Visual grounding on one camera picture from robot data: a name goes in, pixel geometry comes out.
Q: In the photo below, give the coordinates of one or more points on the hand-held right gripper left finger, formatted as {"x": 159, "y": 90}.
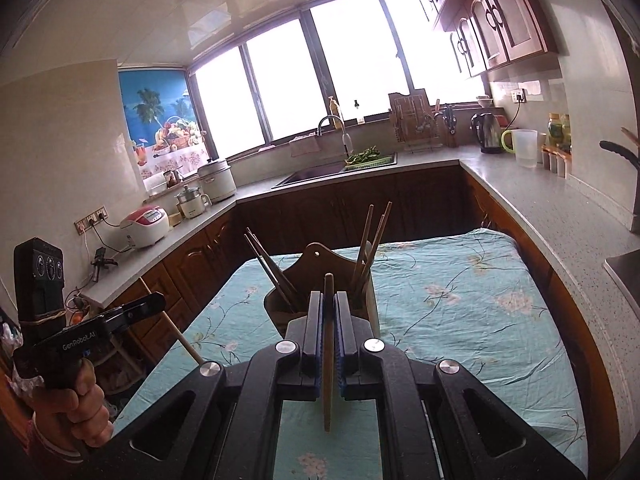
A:
{"x": 316, "y": 342}

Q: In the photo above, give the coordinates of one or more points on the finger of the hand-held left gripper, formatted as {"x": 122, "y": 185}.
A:
{"x": 137, "y": 310}

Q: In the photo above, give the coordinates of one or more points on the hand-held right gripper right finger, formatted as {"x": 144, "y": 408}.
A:
{"x": 342, "y": 342}

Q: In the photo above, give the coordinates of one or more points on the wooden utensil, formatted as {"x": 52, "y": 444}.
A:
{"x": 328, "y": 290}

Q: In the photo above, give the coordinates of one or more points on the light wooden chopstick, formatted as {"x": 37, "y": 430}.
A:
{"x": 372, "y": 250}
{"x": 182, "y": 341}
{"x": 364, "y": 240}
{"x": 379, "y": 240}

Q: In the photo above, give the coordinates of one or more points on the wooden utensil holder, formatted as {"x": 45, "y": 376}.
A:
{"x": 312, "y": 270}

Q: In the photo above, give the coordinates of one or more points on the person's left forearm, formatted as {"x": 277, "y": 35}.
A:
{"x": 45, "y": 447}

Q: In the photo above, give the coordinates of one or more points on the person's left hand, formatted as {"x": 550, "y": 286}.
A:
{"x": 77, "y": 410}

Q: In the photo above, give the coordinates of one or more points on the small black device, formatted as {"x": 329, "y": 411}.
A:
{"x": 102, "y": 262}

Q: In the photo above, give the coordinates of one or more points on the pink and white rice cooker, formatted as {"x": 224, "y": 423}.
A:
{"x": 145, "y": 227}

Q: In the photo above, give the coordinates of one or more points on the dark wooden chopstick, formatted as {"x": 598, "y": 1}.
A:
{"x": 267, "y": 267}
{"x": 275, "y": 270}

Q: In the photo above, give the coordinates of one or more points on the metal spoon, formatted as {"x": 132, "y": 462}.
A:
{"x": 367, "y": 251}

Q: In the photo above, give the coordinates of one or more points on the small yellow container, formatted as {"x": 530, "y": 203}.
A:
{"x": 175, "y": 219}

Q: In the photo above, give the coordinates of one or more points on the floral teal tablecloth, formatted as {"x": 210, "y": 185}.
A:
{"x": 450, "y": 300}

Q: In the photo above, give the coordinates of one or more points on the small electric pot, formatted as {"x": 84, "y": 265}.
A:
{"x": 192, "y": 202}

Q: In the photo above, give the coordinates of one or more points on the wooden lower cabinets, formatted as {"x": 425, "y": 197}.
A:
{"x": 350, "y": 200}

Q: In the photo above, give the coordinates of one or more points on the wooden cabinets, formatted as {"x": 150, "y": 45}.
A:
{"x": 350, "y": 200}
{"x": 495, "y": 15}

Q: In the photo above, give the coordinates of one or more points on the kitchen sink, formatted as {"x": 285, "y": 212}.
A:
{"x": 320, "y": 172}

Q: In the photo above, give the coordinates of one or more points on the basket of green vegetables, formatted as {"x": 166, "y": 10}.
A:
{"x": 367, "y": 156}

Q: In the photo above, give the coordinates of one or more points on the dishcloth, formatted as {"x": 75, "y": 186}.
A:
{"x": 305, "y": 146}

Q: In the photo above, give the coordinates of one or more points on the chrome faucet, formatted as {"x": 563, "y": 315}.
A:
{"x": 345, "y": 142}

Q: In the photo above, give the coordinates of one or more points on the yellow soap bottle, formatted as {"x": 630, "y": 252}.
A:
{"x": 335, "y": 112}

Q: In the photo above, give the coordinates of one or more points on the dish rack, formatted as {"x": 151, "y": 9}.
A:
{"x": 415, "y": 120}

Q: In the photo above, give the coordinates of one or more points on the knife block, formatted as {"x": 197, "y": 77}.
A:
{"x": 451, "y": 127}

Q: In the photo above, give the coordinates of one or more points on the electric kettle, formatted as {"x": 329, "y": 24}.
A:
{"x": 487, "y": 132}

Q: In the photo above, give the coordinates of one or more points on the kitchen window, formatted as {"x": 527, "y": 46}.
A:
{"x": 325, "y": 70}

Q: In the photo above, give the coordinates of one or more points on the rack of spice jars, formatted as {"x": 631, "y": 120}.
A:
{"x": 555, "y": 162}

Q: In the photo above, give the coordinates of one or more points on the white bowl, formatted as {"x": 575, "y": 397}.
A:
{"x": 484, "y": 101}

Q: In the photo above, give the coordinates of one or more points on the stainless steel stove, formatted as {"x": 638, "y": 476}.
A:
{"x": 625, "y": 275}

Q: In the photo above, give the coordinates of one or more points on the row of condiment bottles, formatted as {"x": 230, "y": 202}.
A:
{"x": 557, "y": 130}

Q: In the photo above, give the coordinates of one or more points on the wooden spatula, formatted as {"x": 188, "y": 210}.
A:
{"x": 631, "y": 136}

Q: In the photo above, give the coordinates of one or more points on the wooden upper cabinets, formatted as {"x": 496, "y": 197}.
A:
{"x": 495, "y": 15}

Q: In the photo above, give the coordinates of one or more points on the wall socket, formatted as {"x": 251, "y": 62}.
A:
{"x": 91, "y": 219}
{"x": 519, "y": 96}

